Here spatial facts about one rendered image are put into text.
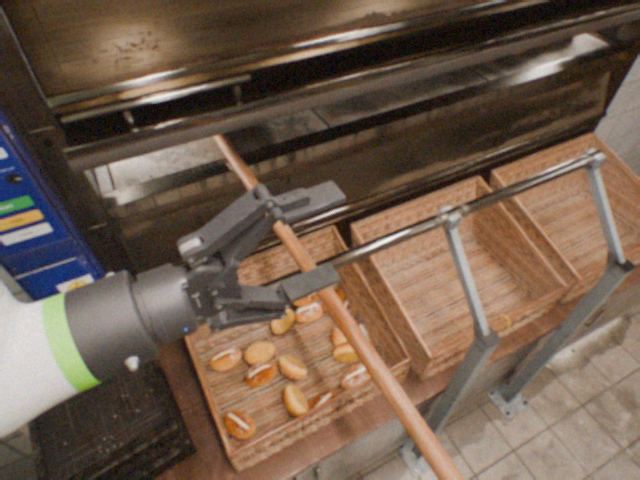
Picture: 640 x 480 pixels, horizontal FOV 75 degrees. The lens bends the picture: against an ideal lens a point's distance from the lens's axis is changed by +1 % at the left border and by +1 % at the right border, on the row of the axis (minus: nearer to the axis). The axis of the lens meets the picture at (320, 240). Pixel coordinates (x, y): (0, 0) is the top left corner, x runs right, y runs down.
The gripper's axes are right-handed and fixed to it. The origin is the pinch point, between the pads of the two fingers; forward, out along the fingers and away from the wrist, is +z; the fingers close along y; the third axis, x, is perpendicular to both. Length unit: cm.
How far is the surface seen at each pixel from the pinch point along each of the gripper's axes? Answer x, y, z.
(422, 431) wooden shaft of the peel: 17.4, 27.9, 6.4
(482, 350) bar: 5, 56, 40
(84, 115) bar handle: -45, 3, -21
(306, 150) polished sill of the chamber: -55, 31, 24
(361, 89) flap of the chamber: -40, 8, 30
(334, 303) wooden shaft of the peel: -7.5, 27.8, 5.9
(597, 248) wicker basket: -15, 90, 131
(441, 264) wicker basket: -38, 90, 72
